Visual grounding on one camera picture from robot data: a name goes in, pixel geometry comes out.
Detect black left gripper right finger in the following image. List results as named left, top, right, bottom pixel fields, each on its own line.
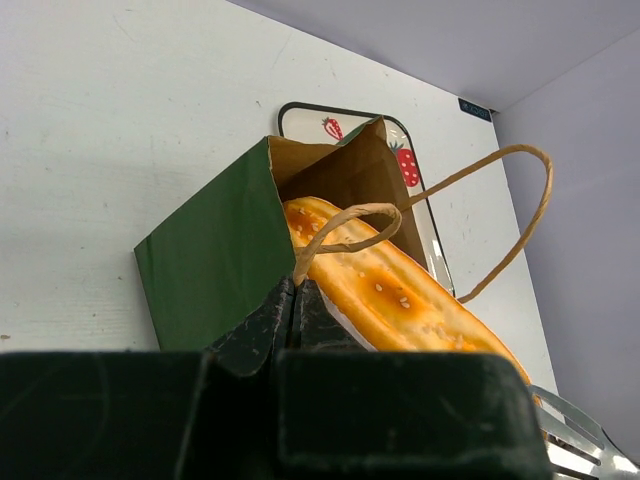
left=274, top=281, right=552, bottom=479

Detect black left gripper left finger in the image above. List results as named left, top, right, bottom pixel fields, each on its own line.
left=1, top=278, right=294, bottom=479

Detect long sesame bread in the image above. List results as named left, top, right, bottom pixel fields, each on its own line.
left=283, top=197, right=531, bottom=383

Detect green brown paper bag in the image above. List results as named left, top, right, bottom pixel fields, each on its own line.
left=133, top=114, right=555, bottom=352

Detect metal food tongs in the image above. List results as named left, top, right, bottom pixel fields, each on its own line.
left=528, top=385, right=639, bottom=479

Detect strawberry pattern tray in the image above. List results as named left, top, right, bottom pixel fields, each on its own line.
left=277, top=101, right=455, bottom=296

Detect blue label sticker right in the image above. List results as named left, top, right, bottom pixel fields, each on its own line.
left=458, top=98, right=492, bottom=123

